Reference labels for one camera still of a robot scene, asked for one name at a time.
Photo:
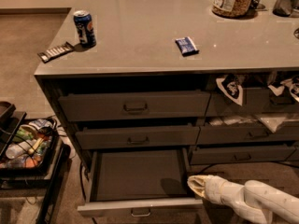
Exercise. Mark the metal pitcher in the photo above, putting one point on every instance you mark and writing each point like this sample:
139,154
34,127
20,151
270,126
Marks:
286,8

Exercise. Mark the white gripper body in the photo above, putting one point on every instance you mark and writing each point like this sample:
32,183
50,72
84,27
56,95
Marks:
218,189

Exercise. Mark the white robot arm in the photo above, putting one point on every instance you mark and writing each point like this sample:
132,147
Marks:
254,201

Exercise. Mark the dark snack bar wrapper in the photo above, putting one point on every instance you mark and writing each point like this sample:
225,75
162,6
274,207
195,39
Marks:
55,52

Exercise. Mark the large jar of nuts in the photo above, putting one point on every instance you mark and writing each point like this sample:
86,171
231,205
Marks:
231,8

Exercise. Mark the blue snack packet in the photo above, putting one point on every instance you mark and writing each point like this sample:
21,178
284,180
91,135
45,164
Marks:
186,46

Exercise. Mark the black and white chip bag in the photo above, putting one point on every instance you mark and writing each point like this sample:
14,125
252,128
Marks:
231,88

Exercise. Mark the black tray stack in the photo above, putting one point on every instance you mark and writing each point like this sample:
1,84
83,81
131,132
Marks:
10,120

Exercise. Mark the grey drawer cabinet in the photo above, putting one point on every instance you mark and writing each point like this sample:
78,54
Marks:
136,52

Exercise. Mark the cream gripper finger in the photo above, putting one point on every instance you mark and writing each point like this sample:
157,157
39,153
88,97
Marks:
198,179
200,191

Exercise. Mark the black bin of snacks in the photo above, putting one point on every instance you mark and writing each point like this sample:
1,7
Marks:
30,148

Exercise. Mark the blue pepsi can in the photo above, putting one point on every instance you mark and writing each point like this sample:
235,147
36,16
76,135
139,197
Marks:
84,24

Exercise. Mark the white plastic bag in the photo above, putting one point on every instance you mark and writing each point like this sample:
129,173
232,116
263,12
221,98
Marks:
272,121

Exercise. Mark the grey drawer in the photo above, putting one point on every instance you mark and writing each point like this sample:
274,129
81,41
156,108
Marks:
255,101
246,133
240,154
139,183
134,105
155,136

